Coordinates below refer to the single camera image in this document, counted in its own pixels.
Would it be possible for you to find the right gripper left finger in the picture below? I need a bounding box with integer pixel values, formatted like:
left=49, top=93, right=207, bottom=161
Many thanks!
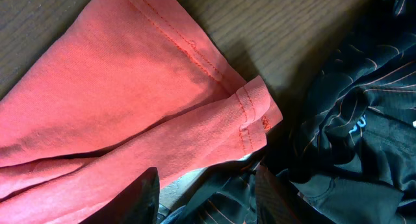
left=81, top=167, right=160, bottom=224

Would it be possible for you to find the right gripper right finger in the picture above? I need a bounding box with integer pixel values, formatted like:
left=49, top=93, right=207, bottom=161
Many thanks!
left=255, top=165, right=332, bottom=224

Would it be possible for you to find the red soccer t-shirt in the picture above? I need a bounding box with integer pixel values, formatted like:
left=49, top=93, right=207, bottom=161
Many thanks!
left=1, top=0, right=282, bottom=223

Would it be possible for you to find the black patterned jersey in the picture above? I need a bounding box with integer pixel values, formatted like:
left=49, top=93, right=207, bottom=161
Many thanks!
left=165, top=0, right=415, bottom=223

